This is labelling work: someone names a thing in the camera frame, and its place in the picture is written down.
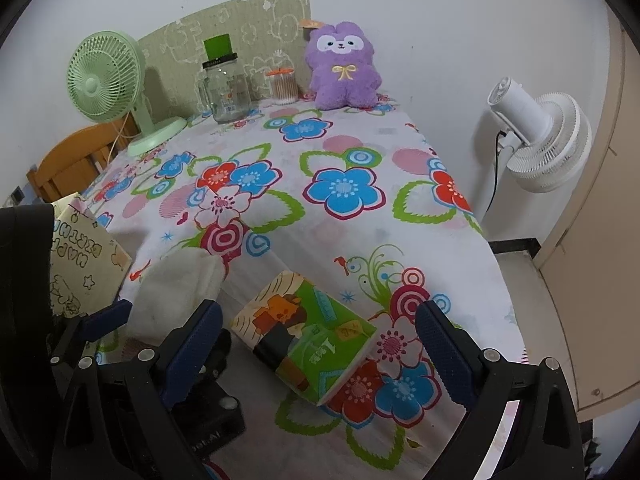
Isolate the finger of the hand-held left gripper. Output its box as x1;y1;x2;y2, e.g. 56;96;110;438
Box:
172;331;247;462
49;299;134;377

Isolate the cotton swab jar orange lid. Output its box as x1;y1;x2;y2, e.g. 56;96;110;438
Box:
264;66;300;106

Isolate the green patterned board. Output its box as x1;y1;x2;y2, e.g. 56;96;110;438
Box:
137;0;311;122

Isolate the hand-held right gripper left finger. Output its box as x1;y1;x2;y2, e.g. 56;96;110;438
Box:
50;299;223;480

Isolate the beige wooden door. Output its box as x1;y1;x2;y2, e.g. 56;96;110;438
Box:
536;5;640;422

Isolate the purple plush toy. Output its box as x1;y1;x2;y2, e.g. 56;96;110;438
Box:
299;19;384;111

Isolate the floral tablecloth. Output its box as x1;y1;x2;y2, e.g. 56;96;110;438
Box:
80;92;532;480

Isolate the green desk fan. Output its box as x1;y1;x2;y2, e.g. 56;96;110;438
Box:
66;30;189;159

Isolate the white standing fan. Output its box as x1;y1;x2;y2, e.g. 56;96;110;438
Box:
471;76;594;235

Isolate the black power cable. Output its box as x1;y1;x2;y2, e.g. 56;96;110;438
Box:
487;130;506;222

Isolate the white power cord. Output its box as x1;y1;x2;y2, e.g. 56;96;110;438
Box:
107;117;132;162

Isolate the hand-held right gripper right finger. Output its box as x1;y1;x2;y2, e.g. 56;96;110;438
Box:
416;300;594;480

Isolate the white cloth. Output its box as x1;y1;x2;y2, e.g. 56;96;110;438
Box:
121;250;227;347

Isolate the green cartoon tissue pack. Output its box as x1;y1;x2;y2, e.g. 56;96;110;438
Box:
230;270;379;407

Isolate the green block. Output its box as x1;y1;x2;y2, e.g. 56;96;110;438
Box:
202;33;234;61

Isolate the glass jar mug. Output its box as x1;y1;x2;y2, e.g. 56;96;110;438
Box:
197;58;251;124

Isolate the yellow patterned gift bag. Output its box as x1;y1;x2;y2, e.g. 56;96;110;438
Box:
50;192;134;319

